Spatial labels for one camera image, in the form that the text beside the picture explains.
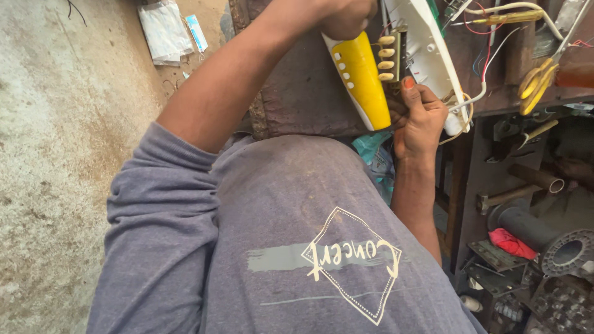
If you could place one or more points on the person's left hand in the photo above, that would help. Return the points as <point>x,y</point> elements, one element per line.
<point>345,16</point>

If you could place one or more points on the person's right hand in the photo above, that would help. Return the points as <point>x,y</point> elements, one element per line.
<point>417,125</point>

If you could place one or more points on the person's left fingers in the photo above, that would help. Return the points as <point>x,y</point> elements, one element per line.
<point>350,31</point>

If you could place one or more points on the brass terminal block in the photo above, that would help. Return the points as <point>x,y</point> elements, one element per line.
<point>389,55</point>

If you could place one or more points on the yellow and white appliance housing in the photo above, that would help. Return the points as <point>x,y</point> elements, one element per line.
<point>366,79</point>

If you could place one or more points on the white plastic appliance cover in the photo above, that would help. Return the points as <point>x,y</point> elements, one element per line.
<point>429,51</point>

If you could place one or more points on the green circuit board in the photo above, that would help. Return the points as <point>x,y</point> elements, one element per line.
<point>436,16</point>

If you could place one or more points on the teal plastic bag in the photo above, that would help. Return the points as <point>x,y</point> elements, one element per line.
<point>377,157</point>

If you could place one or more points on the small blue and white packet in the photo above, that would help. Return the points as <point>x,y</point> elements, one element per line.
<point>196,32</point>

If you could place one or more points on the white plastic bag packet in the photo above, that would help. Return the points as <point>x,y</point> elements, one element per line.
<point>163,32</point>

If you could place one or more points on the person's grey printed shirt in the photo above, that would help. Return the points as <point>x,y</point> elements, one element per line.
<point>278,241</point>

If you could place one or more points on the short metal pipe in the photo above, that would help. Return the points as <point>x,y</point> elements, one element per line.
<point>538,177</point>

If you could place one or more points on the red cloth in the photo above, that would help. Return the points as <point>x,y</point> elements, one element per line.
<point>510,243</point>

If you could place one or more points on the grey flanged pipe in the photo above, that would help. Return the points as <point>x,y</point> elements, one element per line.
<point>533,229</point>

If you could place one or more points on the heap of metal scrap parts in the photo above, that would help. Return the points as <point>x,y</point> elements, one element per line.
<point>524,292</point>

